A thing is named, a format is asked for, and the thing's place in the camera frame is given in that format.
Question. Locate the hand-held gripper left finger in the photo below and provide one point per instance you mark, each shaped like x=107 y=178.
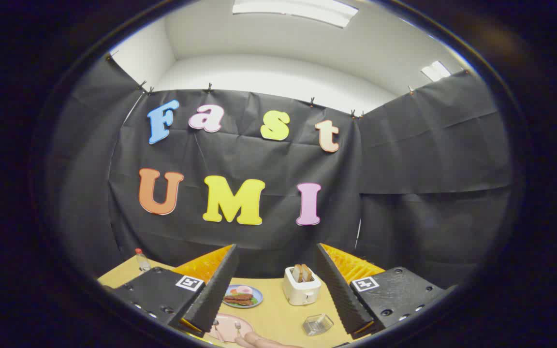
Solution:
x=213 y=295

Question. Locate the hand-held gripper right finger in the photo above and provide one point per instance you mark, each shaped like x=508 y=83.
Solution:
x=339 y=295

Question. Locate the brown meat piece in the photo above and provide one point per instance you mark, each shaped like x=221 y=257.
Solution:
x=238 y=302
x=239 y=297

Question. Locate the pink ham slice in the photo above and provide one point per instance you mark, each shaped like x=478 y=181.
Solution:
x=244 y=290

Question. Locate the clear cutlery rack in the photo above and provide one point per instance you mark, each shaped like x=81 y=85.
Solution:
x=318 y=325

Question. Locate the toast slice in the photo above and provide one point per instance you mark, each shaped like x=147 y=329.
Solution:
x=307 y=273
x=297 y=273

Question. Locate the white toaster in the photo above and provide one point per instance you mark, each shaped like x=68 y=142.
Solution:
x=300 y=292

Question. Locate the pink plate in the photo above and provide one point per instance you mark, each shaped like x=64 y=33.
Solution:
x=227 y=331

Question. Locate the small fork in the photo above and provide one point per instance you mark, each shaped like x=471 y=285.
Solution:
x=238 y=327

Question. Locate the blue plate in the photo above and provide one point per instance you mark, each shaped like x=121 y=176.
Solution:
x=258 y=295

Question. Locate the clear bottle with red cap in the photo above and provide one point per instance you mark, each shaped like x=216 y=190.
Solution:
x=142 y=262

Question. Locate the row of small cloth clips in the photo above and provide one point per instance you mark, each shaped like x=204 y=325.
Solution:
x=208 y=87

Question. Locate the small ceiling light panel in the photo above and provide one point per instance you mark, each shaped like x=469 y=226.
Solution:
x=435 y=71

